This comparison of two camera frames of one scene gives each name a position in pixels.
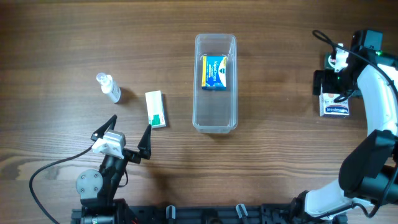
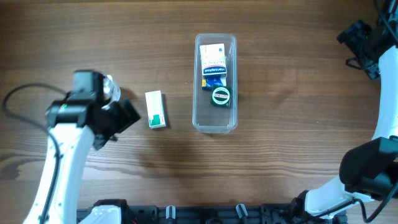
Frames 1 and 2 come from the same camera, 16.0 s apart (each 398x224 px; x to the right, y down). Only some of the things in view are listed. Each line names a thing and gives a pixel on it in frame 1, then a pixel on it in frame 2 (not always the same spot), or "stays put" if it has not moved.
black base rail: (200, 214) stays put
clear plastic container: (215, 111) stays put
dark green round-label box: (329, 63) to (221, 95)
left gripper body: (129, 154) to (121, 113)
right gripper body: (334, 83) to (359, 35)
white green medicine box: (156, 109) stays put
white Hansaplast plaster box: (328, 107) to (213, 60)
